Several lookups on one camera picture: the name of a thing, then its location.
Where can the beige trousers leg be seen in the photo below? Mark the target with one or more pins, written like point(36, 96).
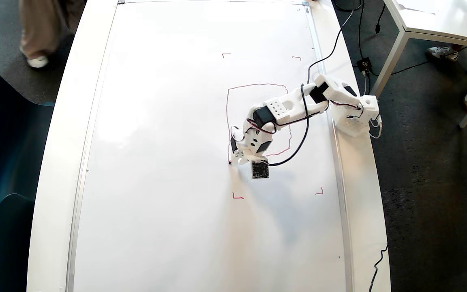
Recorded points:
point(43, 24)

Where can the black wrist camera board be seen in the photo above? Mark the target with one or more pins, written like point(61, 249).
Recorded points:
point(260, 169)

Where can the white side table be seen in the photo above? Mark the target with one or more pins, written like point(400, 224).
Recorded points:
point(452, 24)

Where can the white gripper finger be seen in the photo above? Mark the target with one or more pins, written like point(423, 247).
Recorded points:
point(243, 159)
point(236, 134)

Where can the large whiteboard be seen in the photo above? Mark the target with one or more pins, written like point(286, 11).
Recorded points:
point(156, 162)

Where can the white shoe of walker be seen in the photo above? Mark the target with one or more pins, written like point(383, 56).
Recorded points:
point(38, 61)

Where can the dark blue chair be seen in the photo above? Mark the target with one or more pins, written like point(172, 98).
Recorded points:
point(2, 142)
point(6, 251)

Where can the black power adapter box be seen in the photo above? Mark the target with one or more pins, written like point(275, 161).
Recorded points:
point(364, 64)

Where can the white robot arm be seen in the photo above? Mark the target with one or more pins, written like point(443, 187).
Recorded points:
point(298, 107)

